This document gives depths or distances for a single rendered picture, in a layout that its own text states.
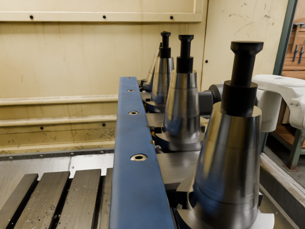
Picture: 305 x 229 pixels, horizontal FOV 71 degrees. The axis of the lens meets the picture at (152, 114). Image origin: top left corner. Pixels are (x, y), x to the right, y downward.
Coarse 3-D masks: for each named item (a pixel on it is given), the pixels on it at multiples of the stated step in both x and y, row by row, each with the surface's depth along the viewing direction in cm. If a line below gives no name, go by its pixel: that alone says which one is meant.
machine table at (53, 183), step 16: (32, 176) 67; (48, 176) 67; (64, 176) 67; (80, 176) 67; (96, 176) 67; (16, 192) 60; (32, 192) 65; (48, 192) 60; (64, 192) 65; (80, 192) 60; (96, 192) 60; (16, 208) 55; (32, 208) 55; (48, 208) 55; (64, 208) 55; (80, 208) 55; (96, 208) 59; (0, 224) 51; (16, 224) 51; (32, 224) 51; (48, 224) 51; (64, 224) 51; (80, 224) 51; (96, 224) 54; (176, 224) 51
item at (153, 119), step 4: (148, 116) 30; (152, 116) 30; (156, 116) 30; (160, 116) 30; (148, 120) 29; (152, 120) 29; (156, 120) 29; (160, 120) 29; (152, 124) 28; (156, 124) 28; (152, 128) 27
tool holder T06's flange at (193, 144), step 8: (160, 128) 25; (160, 136) 23; (168, 136) 23; (200, 136) 23; (160, 144) 23; (168, 144) 22; (176, 144) 22; (184, 144) 22; (192, 144) 22; (200, 144) 22; (160, 152) 23; (168, 152) 23; (176, 152) 23
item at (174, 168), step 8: (184, 152) 22; (192, 152) 22; (160, 160) 20; (168, 160) 20; (176, 160) 20; (184, 160) 20; (192, 160) 20; (160, 168) 19; (168, 168) 19; (176, 168) 19; (184, 168) 19; (192, 168) 19; (168, 176) 18; (176, 176) 18; (184, 176) 18; (168, 184) 17; (176, 184) 17; (168, 192) 17
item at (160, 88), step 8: (160, 64) 31; (168, 64) 31; (160, 72) 31; (168, 72) 31; (160, 80) 32; (168, 80) 32; (152, 88) 33; (160, 88) 32; (168, 88) 32; (152, 96) 33; (160, 96) 32
